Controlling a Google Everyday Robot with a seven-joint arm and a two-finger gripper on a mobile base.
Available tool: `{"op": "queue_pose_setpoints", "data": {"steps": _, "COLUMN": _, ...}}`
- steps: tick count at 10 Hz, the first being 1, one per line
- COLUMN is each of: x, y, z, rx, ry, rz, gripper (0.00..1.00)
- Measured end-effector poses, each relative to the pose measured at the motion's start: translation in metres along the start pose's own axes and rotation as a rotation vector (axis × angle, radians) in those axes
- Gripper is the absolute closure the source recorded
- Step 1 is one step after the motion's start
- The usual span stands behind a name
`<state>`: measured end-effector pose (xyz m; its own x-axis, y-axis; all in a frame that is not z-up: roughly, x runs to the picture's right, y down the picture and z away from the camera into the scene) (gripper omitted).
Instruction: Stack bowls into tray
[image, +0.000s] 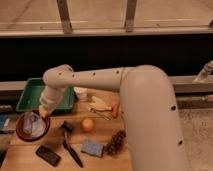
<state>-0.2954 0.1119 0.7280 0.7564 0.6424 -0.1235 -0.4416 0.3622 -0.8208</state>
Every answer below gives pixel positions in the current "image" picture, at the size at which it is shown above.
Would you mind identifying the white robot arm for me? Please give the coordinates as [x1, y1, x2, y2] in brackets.
[39, 65, 188, 171]

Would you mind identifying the wooden board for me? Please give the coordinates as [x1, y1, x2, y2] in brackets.
[0, 89, 132, 171]

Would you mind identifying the white cup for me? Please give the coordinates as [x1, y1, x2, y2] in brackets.
[74, 87, 87, 100]

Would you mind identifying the clear plastic bowl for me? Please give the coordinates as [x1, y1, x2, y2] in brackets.
[23, 112, 46, 138]

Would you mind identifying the pine cone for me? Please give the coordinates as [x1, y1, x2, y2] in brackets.
[105, 130, 126, 156]

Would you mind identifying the black brush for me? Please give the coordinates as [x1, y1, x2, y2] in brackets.
[60, 121, 74, 139]

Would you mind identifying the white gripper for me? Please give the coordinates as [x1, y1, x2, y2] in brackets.
[39, 87, 66, 118]

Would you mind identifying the carrot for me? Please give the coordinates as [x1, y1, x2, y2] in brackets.
[112, 102, 120, 118]

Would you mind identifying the dark red bowl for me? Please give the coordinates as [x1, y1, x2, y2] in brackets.
[16, 111, 50, 142]

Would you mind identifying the green plastic tray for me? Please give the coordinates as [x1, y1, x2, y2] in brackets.
[16, 78, 75, 114]

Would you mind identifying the black smartphone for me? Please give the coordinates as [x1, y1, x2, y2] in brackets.
[36, 146, 61, 167]

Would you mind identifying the orange fruit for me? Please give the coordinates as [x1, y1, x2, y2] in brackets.
[81, 118, 95, 132]

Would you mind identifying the metal fork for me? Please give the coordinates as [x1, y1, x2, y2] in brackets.
[88, 107, 111, 121]

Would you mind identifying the blue sponge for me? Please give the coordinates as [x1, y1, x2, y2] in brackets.
[81, 139, 104, 157]

